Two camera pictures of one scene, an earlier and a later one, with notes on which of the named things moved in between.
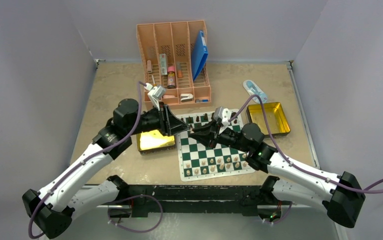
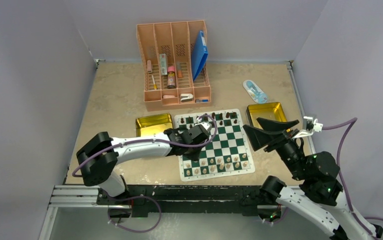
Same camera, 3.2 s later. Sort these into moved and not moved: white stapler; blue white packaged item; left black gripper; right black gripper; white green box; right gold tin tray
Moved: right black gripper; left black gripper
Not moved: blue white packaged item; white green box; right gold tin tray; white stapler
